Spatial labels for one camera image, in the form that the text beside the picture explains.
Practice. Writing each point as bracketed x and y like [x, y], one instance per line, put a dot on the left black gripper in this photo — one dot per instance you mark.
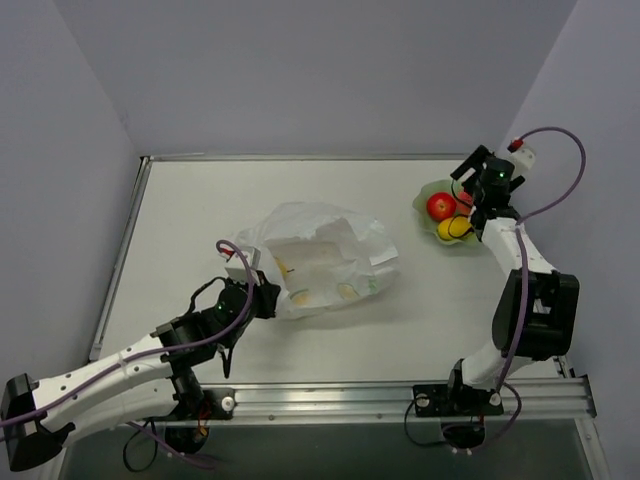
[270, 298]

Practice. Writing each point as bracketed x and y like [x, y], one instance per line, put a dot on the pale yellow fake pear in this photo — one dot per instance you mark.
[285, 270]

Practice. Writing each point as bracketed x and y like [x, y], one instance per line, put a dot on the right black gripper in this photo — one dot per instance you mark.
[470, 165]

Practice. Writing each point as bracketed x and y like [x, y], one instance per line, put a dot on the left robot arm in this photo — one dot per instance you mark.
[151, 380]

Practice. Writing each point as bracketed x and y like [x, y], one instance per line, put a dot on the white plastic bag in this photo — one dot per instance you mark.
[340, 257]

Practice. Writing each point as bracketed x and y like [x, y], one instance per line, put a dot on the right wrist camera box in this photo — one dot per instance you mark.
[521, 156]

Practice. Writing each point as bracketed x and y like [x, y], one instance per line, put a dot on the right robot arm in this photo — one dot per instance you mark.
[535, 316]

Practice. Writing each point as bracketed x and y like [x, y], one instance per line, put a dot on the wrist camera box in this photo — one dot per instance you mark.
[521, 156]
[241, 265]

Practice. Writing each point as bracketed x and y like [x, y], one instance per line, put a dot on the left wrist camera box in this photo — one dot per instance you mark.
[241, 265]

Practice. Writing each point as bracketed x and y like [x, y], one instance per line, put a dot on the green wavy glass bowl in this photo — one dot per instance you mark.
[451, 187]

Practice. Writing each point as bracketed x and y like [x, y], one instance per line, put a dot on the red fake apple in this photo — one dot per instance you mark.
[440, 206]

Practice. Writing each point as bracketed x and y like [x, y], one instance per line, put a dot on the yellow fake mango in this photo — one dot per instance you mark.
[454, 228]

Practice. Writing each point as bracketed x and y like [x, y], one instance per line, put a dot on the orange fake peach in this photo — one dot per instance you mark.
[465, 203]

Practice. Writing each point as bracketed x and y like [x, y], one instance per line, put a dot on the aluminium front rail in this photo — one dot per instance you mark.
[385, 402]

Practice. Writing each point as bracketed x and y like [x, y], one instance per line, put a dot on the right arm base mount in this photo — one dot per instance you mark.
[461, 409]

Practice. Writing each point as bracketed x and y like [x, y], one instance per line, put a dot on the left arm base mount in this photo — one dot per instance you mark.
[195, 403]

